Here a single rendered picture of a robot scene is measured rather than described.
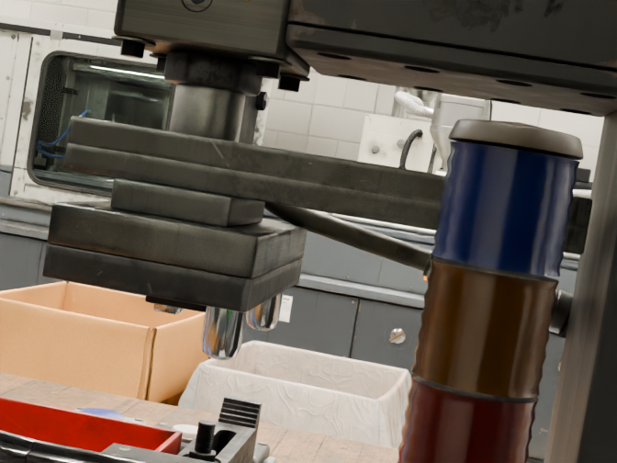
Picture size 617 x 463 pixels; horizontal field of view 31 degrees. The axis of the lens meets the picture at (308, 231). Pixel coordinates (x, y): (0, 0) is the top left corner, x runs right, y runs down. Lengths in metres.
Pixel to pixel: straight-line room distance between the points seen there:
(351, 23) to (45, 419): 0.49
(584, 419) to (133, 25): 0.29
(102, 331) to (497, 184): 2.62
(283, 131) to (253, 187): 6.63
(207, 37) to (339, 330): 4.59
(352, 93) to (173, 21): 6.50
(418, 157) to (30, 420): 4.82
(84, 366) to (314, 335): 2.35
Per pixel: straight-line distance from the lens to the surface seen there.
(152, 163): 0.56
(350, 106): 7.05
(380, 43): 0.52
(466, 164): 0.32
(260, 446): 1.00
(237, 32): 0.55
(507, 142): 0.31
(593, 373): 0.53
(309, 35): 0.53
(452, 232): 0.32
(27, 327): 2.99
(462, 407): 0.32
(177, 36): 0.56
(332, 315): 5.12
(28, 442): 0.70
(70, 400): 1.20
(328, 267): 5.11
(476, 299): 0.32
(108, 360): 2.91
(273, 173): 0.55
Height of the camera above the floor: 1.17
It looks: 3 degrees down
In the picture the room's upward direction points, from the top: 9 degrees clockwise
